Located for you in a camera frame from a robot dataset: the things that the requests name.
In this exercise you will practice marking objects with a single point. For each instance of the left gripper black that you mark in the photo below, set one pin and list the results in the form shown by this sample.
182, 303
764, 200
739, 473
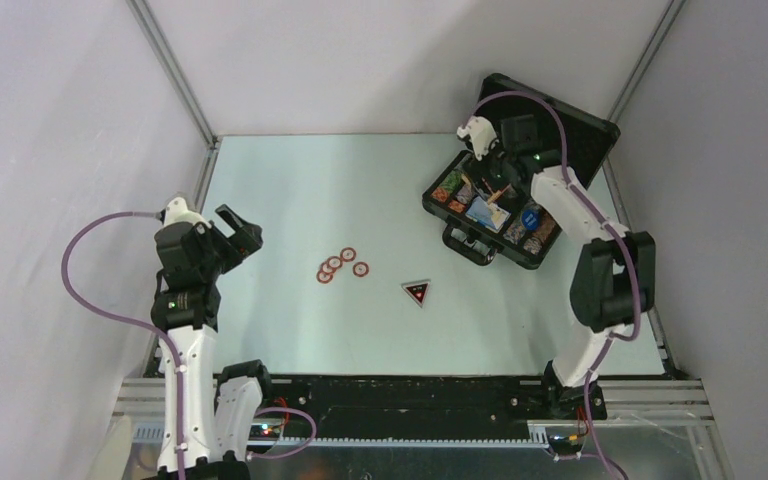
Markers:
244, 241

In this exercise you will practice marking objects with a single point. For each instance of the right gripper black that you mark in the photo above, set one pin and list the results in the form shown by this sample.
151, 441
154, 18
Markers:
495, 185

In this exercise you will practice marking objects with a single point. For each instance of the black triangular all-in button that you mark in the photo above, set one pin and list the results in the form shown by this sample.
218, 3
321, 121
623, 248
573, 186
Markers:
417, 290

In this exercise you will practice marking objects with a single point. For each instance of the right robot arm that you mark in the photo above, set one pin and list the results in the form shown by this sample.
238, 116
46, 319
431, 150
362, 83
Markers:
614, 281

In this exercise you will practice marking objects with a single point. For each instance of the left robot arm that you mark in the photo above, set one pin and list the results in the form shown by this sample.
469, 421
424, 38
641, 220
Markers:
207, 415

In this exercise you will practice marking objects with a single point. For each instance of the black poker set case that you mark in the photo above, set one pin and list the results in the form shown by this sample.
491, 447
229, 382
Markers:
589, 140

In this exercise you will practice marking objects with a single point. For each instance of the purple chip stack row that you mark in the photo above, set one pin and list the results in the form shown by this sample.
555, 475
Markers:
463, 196

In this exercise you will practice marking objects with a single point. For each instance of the green chip stack row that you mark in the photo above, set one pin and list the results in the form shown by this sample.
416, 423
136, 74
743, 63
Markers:
442, 191

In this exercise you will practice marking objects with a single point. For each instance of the blue card deck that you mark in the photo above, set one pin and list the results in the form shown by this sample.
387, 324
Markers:
488, 215

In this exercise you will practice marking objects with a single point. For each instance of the blue orange chip stack row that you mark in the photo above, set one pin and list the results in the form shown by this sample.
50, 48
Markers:
516, 232

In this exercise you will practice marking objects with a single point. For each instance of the blue round dealer button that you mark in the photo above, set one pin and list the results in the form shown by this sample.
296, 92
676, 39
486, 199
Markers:
530, 219

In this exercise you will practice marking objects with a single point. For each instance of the dark orange chip stack row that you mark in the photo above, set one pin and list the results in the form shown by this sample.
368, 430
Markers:
537, 239

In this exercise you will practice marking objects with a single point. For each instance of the red poker chip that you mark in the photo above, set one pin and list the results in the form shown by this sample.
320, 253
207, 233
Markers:
348, 255
324, 277
335, 262
360, 269
327, 269

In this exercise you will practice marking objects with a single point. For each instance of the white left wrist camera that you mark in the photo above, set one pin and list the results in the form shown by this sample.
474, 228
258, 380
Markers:
177, 210

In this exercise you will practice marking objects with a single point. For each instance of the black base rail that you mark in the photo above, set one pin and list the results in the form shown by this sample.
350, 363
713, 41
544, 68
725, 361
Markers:
432, 408

